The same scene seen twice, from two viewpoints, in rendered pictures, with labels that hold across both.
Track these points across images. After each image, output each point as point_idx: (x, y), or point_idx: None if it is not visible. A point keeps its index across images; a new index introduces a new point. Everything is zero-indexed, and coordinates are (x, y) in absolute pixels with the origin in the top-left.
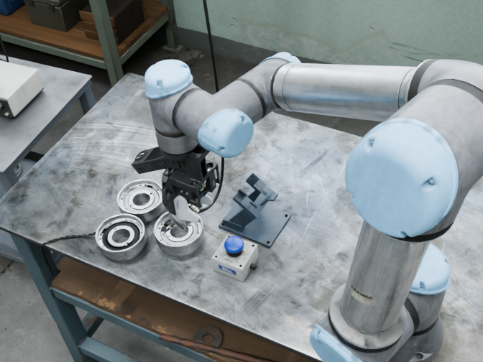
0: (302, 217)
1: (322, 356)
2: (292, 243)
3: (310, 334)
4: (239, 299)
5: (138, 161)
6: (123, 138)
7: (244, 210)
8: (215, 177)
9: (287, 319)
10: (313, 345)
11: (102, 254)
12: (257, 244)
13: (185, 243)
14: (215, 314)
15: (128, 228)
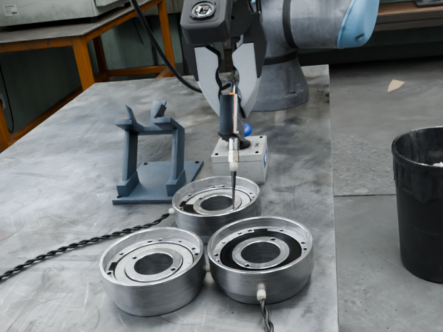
0: (143, 159)
1: (366, 25)
2: (188, 155)
3: (364, 1)
4: (295, 159)
5: (221, 6)
6: None
7: (178, 129)
8: (64, 236)
9: (298, 134)
10: (365, 17)
11: (304, 292)
12: (201, 171)
13: (240, 192)
14: (330, 165)
15: (236, 250)
